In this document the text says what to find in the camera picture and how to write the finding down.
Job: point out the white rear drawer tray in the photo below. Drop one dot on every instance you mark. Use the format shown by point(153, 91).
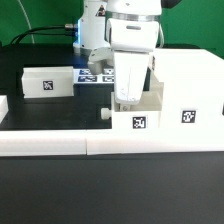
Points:
point(44, 82)

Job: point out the white front drawer tray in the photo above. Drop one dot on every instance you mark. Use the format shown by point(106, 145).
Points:
point(143, 116)

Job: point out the white front barrier wall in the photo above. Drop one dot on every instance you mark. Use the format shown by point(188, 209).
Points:
point(108, 142)

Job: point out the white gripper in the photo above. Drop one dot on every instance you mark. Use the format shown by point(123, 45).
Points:
point(130, 70)

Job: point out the white drawer housing box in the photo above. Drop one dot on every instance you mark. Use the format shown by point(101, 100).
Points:
point(191, 87)

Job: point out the white left barrier block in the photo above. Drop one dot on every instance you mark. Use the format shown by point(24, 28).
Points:
point(3, 107)

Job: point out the white drawer tray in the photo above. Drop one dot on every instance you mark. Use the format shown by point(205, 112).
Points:
point(44, 82)
point(143, 116)

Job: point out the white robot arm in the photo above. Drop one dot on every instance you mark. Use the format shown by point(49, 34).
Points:
point(122, 34)

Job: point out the white fiducial marker sheet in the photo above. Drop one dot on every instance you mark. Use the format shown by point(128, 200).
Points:
point(84, 76)

